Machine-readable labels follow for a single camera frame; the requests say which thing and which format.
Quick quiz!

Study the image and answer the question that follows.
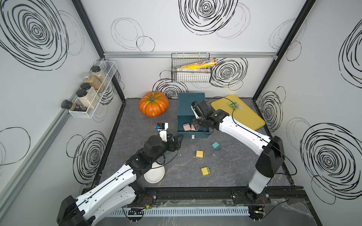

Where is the teal drawer cabinet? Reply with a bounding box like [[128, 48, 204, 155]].
[[177, 93, 210, 139]]

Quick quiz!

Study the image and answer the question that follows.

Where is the teal plug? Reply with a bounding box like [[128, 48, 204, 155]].
[[212, 142, 221, 150]]

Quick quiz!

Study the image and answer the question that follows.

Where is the yellow plug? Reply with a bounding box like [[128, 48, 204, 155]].
[[196, 150, 204, 158], [201, 167, 210, 176]]

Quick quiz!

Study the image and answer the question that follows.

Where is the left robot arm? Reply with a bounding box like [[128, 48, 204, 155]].
[[57, 134, 183, 226]]

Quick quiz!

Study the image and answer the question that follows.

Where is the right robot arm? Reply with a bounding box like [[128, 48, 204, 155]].
[[191, 101, 285, 204]]

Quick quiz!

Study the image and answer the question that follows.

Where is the yellow cutting board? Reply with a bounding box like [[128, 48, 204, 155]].
[[211, 94, 265, 131]]

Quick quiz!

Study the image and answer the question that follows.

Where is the white bowl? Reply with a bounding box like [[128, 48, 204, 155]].
[[144, 163, 165, 184]]

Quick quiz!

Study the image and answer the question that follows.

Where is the orange pumpkin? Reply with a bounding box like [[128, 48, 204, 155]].
[[139, 91, 169, 117]]

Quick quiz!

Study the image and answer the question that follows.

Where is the yellow tube package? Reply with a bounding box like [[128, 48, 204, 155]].
[[177, 59, 217, 69]]

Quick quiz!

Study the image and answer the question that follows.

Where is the clear acrylic spice shelf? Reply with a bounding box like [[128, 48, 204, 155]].
[[69, 60, 117, 120]]

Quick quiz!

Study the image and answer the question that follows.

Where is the brown spice jar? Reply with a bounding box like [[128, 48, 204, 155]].
[[84, 74, 105, 93]]

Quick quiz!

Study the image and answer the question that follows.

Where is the white spice jar near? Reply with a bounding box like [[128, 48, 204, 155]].
[[76, 89, 97, 109]]

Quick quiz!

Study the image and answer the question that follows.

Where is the white spice jar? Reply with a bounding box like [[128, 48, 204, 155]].
[[76, 89, 97, 109], [80, 82, 100, 103]]

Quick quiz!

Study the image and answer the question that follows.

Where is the white spice jar middle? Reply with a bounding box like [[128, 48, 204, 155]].
[[80, 82, 100, 103]]

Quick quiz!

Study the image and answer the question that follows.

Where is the spice jar far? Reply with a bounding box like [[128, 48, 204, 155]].
[[90, 66, 107, 83]]

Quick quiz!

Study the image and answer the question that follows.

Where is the dark spice jar lying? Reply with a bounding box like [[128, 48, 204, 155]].
[[61, 100, 87, 112]]

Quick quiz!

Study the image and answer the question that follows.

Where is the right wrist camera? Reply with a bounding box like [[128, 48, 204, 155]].
[[191, 101, 199, 119]]

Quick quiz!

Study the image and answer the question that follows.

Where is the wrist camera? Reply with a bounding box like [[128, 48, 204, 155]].
[[191, 101, 199, 119], [156, 122, 168, 142]]

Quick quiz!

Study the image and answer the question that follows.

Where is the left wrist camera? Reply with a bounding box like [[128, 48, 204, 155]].
[[156, 122, 168, 142]]

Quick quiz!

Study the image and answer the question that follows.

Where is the black wire basket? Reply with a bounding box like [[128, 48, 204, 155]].
[[171, 52, 211, 83]]

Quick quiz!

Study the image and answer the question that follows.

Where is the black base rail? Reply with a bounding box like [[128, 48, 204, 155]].
[[132, 186, 307, 206]]

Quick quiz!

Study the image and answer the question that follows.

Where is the grey slotted cable duct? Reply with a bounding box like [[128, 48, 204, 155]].
[[108, 206, 250, 217]]

